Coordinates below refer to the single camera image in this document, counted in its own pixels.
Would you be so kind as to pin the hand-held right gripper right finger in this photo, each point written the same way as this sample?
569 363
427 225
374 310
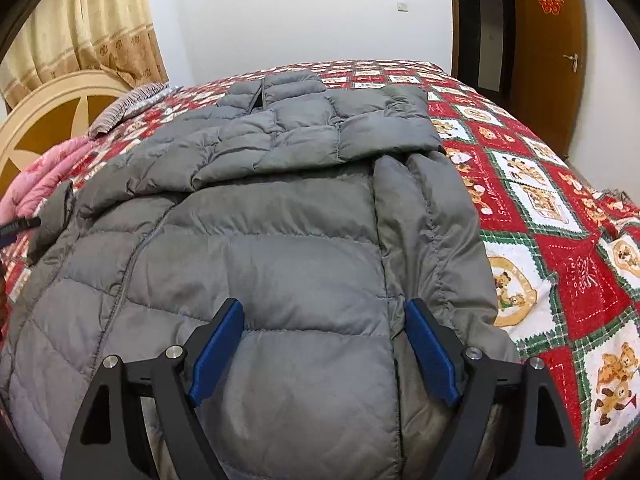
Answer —
429 355

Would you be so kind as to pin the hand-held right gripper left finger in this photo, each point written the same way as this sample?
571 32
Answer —
220 350

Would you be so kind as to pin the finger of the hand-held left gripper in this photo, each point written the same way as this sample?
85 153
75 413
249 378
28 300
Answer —
20 226

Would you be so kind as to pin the grey puffer jacket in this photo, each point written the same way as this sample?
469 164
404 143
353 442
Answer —
280 240

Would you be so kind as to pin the pink blanket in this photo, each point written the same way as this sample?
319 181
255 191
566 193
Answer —
42 170

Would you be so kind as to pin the cream wooden headboard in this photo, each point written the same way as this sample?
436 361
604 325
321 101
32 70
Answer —
45 115

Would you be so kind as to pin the striped pillow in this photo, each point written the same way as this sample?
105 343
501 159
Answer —
131 105

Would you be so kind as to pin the red bear-print bedspread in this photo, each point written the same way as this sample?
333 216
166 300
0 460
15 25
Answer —
545 220

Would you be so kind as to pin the beige patterned curtain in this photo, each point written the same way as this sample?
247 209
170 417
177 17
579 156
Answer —
85 20

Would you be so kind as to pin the crumpled cloth pile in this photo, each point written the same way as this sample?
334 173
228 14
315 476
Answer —
616 196

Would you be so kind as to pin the brown wooden door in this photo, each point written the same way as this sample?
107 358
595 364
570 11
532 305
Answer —
550 75

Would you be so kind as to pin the dark wooden door frame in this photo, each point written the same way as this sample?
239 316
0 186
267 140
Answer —
482 30

